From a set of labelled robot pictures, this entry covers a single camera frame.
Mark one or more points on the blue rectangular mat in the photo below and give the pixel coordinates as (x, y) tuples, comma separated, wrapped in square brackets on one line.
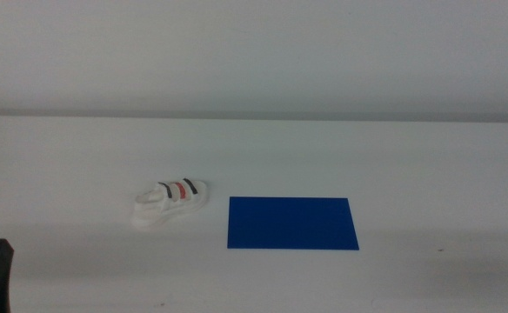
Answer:
[(292, 222)]

